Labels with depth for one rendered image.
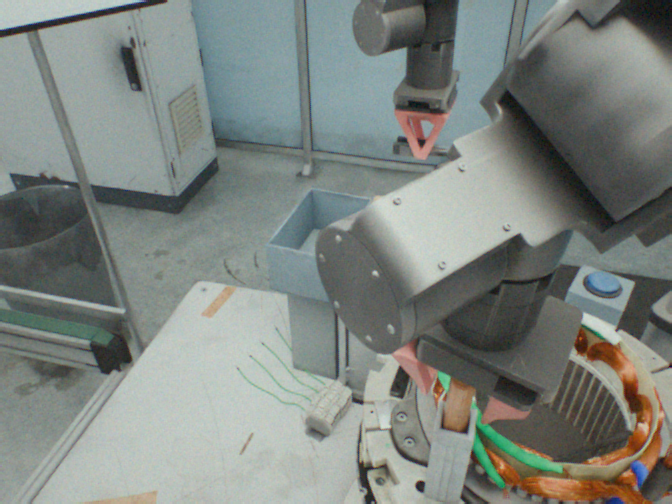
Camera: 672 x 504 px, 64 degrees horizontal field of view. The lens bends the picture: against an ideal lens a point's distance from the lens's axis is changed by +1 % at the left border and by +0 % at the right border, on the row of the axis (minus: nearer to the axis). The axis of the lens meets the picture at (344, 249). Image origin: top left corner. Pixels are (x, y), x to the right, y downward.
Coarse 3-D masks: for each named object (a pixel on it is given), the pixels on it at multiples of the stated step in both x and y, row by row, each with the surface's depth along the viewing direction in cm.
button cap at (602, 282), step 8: (592, 272) 74; (600, 272) 74; (592, 280) 73; (600, 280) 72; (608, 280) 72; (616, 280) 73; (592, 288) 72; (600, 288) 71; (608, 288) 71; (616, 288) 71
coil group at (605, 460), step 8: (624, 448) 42; (600, 456) 41; (608, 456) 41; (616, 456) 41; (624, 456) 41; (632, 456) 42; (584, 464) 41; (592, 464) 41; (600, 464) 41; (608, 464) 41
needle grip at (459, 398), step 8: (456, 384) 36; (464, 384) 36; (448, 392) 37; (456, 392) 36; (464, 392) 36; (472, 392) 36; (448, 400) 37; (456, 400) 37; (464, 400) 36; (448, 408) 38; (456, 408) 37; (464, 408) 37; (448, 416) 38; (456, 416) 38; (464, 416) 38; (448, 424) 39; (456, 424) 38; (464, 424) 39; (456, 432) 39; (464, 432) 39
